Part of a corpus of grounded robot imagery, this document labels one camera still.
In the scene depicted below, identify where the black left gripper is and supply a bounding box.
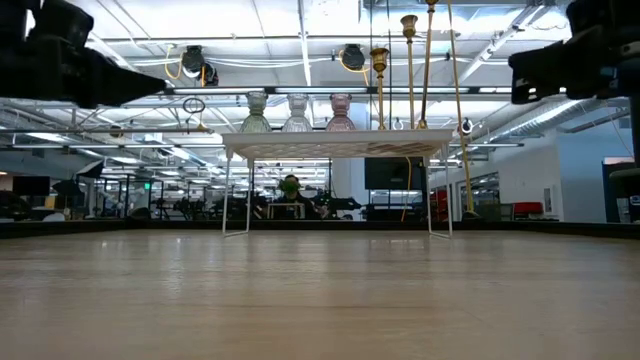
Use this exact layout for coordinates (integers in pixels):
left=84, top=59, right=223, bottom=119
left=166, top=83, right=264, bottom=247
left=0, top=45, right=169, bottom=110

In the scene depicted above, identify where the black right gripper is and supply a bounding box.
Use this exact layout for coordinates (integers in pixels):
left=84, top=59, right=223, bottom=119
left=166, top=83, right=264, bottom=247
left=507, top=0, right=640, bottom=106

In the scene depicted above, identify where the grey ribbed glass vase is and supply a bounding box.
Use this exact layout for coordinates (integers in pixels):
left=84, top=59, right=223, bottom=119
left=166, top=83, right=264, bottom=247
left=238, top=90, right=273, bottom=134

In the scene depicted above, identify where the clear glass candle holder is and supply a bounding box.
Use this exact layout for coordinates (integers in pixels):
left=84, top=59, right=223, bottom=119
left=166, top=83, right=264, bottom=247
left=280, top=92, right=315, bottom=134

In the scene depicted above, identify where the pink glass candle holder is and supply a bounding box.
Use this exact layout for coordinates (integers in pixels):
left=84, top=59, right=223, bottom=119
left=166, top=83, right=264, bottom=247
left=324, top=92, right=358, bottom=133

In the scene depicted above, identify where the very tall gold candlestick holder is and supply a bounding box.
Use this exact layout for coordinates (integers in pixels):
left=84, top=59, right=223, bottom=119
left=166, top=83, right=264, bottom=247
left=445, top=0, right=483, bottom=222

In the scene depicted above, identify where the medium gold candlestick holder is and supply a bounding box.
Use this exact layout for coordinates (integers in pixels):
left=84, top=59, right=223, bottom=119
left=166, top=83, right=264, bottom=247
left=399, top=14, right=421, bottom=132

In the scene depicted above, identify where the small dark monitor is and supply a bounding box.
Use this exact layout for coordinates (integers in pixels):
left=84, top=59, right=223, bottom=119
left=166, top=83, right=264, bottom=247
left=11, top=175, right=52, bottom=198

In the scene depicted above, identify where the red cabinet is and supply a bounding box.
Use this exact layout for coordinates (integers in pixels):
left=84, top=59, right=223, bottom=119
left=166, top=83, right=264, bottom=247
left=512, top=200, right=545, bottom=218

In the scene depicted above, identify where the short gold candlestick holder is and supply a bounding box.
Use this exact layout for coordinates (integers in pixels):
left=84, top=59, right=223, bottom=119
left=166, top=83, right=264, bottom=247
left=369, top=46, right=391, bottom=132

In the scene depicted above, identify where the person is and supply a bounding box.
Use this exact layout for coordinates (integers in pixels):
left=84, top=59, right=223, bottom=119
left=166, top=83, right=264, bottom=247
left=271, top=174, right=322, bottom=221

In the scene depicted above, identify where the black hanging cable loop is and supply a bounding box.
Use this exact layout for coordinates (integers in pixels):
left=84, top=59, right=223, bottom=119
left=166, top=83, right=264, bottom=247
left=181, top=96, right=207, bottom=115

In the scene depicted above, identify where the black ceiling cable reel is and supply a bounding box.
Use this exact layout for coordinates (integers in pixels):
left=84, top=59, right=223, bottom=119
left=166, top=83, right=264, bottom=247
left=340, top=43, right=367, bottom=72
left=180, top=44, right=220, bottom=87

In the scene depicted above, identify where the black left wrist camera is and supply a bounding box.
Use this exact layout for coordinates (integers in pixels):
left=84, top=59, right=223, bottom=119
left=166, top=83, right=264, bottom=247
left=30, top=0, right=96, bottom=51

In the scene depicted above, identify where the black aluminium table frame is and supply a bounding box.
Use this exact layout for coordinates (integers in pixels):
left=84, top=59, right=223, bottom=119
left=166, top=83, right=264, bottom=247
left=0, top=218, right=640, bottom=241

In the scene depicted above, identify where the yellow hanging cable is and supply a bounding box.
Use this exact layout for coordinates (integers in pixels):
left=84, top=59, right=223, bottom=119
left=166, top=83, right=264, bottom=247
left=399, top=156, right=413, bottom=222

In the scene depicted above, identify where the black wall monitor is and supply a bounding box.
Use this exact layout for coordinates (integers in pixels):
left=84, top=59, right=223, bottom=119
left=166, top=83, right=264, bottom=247
left=363, top=156, right=427, bottom=192

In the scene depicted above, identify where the black overhead frame bar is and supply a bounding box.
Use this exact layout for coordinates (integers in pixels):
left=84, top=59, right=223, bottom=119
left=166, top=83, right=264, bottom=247
left=163, top=85, right=512, bottom=97

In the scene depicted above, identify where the white wire shelf rack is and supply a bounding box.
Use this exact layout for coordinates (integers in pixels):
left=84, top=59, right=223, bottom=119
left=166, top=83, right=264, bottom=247
left=220, top=128, right=456, bottom=239

